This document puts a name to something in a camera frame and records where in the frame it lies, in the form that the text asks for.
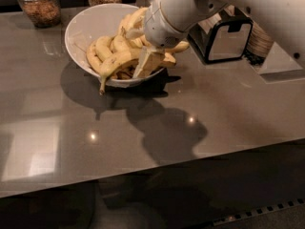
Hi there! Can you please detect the middle left yellow banana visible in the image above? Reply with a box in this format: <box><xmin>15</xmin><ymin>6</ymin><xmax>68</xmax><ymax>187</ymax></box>
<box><xmin>95</xmin><ymin>36</ymin><xmax>112</xmax><ymax>61</ymax></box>

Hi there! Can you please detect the top upright yellow banana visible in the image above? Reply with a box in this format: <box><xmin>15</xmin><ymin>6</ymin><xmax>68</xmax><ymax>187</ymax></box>
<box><xmin>125</xmin><ymin>7</ymin><xmax>148</xmax><ymax>48</ymax></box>

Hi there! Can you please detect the left curved yellow banana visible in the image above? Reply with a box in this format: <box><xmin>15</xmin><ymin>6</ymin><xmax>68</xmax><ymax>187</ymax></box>
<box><xmin>86</xmin><ymin>41</ymin><xmax>102</xmax><ymax>73</ymax></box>

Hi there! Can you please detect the center short yellow banana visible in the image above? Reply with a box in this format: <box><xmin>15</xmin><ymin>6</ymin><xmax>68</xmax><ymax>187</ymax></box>
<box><xmin>112</xmin><ymin>35</ymin><xmax>131</xmax><ymax>52</ymax></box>

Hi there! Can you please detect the white ceramic bowl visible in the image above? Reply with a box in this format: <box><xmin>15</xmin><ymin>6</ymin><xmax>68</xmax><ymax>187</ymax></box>
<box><xmin>65</xmin><ymin>4</ymin><xmax>165</xmax><ymax>88</ymax></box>

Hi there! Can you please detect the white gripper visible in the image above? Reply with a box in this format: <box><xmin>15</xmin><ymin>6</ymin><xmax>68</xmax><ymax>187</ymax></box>
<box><xmin>126</xmin><ymin>0</ymin><xmax>187</xmax><ymax>78</ymax></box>

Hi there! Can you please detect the floor vent grille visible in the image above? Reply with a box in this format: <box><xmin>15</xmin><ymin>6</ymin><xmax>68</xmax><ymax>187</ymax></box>
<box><xmin>212</xmin><ymin>198</ymin><xmax>305</xmax><ymax>226</ymax></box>

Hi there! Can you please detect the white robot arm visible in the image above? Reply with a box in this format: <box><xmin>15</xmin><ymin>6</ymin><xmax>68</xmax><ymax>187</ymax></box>
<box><xmin>127</xmin><ymin>0</ymin><xmax>305</xmax><ymax>68</ymax></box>

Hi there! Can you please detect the long yellow banana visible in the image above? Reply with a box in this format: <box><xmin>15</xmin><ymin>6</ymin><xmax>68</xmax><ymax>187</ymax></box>
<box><xmin>99</xmin><ymin>49</ymin><xmax>176</xmax><ymax>94</ymax></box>

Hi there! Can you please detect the left glass cereal jar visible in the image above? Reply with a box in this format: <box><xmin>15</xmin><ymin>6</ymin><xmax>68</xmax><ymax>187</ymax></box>
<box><xmin>17</xmin><ymin>0</ymin><xmax>61</xmax><ymax>28</ymax></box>

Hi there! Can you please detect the black napkin dispenser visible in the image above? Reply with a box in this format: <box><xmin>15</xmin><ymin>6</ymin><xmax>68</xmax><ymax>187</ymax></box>
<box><xmin>188</xmin><ymin>6</ymin><xmax>253</xmax><ymax>65</ymax></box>

